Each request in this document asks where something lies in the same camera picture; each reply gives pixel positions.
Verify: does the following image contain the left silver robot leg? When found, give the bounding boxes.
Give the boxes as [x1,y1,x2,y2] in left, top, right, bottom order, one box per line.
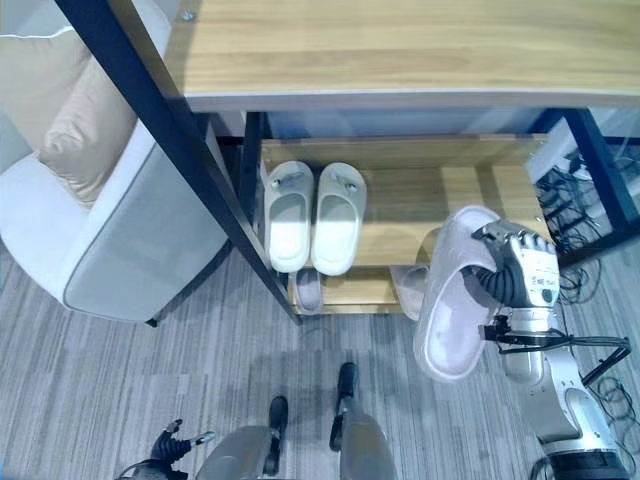
[194,395,290,480]

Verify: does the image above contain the black cable tangle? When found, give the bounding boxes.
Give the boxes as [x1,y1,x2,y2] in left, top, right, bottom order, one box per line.
[534,152,640,311]

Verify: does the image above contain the beige cushion white piping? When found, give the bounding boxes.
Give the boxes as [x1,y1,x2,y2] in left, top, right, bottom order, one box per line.
[0,28,92,154]

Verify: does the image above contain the right silver robot leg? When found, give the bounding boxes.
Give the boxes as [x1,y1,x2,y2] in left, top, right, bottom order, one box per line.
[328,362,399,480]

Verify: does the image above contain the silver robot leg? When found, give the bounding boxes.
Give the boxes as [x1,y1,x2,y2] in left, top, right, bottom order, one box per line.
[328,362,399,480]
[194,395,290,480]

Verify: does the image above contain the white slipper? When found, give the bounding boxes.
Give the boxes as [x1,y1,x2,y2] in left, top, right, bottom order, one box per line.
[263,160,315,274]
[310,162,368,275]

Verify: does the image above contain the wooden shoe rack black frame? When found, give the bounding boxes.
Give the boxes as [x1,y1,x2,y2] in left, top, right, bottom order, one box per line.
[54,0,640,327]

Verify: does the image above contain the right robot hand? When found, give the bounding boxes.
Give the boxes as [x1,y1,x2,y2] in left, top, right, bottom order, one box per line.
[464,221,561,309]

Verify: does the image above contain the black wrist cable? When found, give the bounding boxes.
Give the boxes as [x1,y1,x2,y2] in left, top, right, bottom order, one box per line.
[482,314,632,389]

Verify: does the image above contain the white armchair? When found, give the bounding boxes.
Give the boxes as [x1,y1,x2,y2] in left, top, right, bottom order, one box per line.
[0,0,234,327]

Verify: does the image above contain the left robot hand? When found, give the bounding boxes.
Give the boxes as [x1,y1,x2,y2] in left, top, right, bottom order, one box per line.
[151,419,217,464]

